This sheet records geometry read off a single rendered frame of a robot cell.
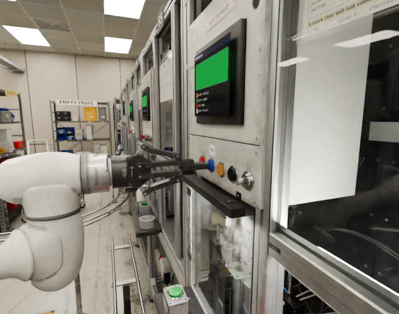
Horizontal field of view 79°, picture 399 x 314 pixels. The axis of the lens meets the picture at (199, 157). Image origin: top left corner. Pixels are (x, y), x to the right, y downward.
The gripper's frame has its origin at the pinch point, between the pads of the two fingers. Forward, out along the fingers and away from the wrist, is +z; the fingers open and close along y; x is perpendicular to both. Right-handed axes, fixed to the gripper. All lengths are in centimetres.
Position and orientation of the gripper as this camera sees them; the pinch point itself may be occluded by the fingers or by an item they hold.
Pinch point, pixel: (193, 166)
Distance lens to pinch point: 63.0
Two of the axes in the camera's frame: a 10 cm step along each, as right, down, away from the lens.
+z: 9.3, -0.6, 3.5
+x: -3.6, -1.4, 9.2
